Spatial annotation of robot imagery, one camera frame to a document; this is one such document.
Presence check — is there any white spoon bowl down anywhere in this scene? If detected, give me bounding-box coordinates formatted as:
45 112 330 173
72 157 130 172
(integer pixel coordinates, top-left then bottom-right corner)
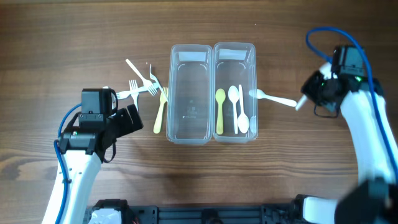
238 85 249 133

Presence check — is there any yellow plastic spoon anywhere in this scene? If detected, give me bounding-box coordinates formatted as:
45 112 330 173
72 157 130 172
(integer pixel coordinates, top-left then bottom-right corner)
215 88 226 135

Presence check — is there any white spoon long handle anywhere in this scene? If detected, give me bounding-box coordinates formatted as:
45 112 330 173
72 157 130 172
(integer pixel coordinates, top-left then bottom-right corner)
228 85 239 134

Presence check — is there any white spoon large bowl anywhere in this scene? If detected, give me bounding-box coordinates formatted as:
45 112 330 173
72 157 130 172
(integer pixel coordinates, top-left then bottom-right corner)
295 95 308 111

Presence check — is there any white fork long handle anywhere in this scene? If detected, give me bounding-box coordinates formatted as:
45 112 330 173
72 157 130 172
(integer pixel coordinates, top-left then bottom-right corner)
129 80 139 110

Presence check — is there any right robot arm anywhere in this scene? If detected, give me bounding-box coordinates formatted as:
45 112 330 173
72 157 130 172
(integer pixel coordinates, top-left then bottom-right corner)
297 62 397 223

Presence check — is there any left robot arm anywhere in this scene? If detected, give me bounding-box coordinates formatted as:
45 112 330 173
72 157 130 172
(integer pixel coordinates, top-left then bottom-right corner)
42 105 143 223

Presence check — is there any clear left plastic container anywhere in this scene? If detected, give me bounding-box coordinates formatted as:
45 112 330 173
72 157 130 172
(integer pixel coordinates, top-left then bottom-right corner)
166 44 213 145

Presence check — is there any clear plastic container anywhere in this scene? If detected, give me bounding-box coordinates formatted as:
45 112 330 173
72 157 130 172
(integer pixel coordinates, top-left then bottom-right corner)
211 42 259 144
166 44 213 145

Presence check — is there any clear right plastic container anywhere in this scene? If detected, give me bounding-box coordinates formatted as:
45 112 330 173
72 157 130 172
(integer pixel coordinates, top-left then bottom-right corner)
211 42 259 144

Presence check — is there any light blue plastic fork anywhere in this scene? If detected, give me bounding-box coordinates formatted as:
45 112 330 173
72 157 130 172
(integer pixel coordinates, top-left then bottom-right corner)
101 86 149 101

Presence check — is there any white fork tines down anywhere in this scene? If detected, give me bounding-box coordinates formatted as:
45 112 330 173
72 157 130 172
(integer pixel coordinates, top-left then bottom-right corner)
125 59 157 96

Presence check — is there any yellow plastic fork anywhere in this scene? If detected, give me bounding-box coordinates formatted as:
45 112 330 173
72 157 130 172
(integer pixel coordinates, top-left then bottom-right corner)
153 87 169 134

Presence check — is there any clear white thin fork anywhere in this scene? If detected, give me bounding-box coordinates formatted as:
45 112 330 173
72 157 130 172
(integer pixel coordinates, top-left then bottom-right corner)
149 65 168 101

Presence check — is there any thick white spoon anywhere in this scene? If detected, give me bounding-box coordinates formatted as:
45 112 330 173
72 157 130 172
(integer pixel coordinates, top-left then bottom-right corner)
249 89 297 107

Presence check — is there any left blue cable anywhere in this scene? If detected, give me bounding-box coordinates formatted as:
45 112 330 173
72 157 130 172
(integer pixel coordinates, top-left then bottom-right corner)
53 102 83 224

